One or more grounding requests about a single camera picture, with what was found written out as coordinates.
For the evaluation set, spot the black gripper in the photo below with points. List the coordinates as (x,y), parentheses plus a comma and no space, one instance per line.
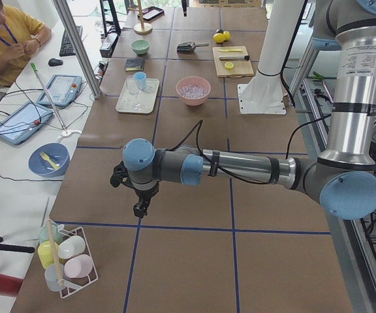
(184,7)
(143,195)

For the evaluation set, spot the metal ice scoop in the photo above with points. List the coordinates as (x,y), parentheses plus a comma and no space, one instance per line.
(190,47)

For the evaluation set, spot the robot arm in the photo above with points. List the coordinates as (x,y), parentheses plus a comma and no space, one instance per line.
(341,179)

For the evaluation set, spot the white cup in rack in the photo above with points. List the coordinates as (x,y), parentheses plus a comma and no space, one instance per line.
(71,247)

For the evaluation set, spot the pink cup in rack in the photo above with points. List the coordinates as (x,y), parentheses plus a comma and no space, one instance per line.
(78,266)

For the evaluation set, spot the light blue cup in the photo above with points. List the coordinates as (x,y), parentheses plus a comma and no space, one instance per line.
(141,80)

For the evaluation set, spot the green cup in rack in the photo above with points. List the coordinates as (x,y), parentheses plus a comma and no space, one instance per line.
(44,233)

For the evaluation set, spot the pink bowl with ice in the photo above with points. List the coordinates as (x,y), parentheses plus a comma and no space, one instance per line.
(193,90)

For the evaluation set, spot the yellow cup in rack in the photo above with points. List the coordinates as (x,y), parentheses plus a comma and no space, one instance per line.
(45,254)

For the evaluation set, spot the grey cup in rack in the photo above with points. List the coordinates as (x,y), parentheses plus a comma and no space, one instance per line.
(51,278)

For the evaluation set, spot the dark tray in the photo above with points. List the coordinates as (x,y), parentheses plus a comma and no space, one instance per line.
(151,13)

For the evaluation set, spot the wooden mug stand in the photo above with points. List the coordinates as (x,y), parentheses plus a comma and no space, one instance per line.
(142,27)

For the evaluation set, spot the yellow lemon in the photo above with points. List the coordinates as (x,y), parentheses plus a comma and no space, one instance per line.
(227,35)
(219,38)

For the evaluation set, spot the yellow plastic knife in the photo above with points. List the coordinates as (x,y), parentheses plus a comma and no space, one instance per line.
(229,50)

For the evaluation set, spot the green bowl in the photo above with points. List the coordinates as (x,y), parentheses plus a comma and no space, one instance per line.
(140,46)

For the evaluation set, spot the wooden cutting board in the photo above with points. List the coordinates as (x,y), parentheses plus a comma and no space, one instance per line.
(241,68)

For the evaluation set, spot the lemon half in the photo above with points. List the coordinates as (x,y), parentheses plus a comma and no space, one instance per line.
(229,65)

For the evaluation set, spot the blue bowl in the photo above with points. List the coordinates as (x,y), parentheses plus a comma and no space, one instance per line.
(57,152)

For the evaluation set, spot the clear wine glass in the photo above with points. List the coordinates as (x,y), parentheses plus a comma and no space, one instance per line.
(134,91)

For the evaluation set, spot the white bear tray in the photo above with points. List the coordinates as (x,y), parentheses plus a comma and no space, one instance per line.
(147,98)

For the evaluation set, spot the yellow plastic fork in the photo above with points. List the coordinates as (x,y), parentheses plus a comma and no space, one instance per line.
(45,157)

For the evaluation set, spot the black keyboard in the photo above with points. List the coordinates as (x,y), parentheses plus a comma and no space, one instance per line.
(66,48)

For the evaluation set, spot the far teach pendant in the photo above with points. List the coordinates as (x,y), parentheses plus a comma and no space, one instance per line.
(64,89)

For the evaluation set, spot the teach pendant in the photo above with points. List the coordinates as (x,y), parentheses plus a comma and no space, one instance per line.
(24,122)
(64,89)

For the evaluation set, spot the black computer mouse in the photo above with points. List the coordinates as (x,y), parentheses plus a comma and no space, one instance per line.
(54,62)

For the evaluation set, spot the near teach pendant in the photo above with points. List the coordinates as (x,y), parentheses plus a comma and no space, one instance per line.
(24,122)

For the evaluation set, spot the white rod with green tip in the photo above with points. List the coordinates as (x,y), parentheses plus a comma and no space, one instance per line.
(65,131)

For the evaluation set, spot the person in yellow shirt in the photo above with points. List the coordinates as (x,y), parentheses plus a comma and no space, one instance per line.
(21,36)

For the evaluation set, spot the white wire cup rack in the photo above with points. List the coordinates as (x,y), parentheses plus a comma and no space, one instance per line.
(74,285)

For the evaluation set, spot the wooden rack handle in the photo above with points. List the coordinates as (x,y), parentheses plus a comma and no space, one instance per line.
(59,274)

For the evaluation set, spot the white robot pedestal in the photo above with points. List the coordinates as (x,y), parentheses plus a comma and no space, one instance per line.
(264,93)

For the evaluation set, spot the aluminium frame post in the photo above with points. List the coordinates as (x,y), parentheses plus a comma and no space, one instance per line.
(67,19)

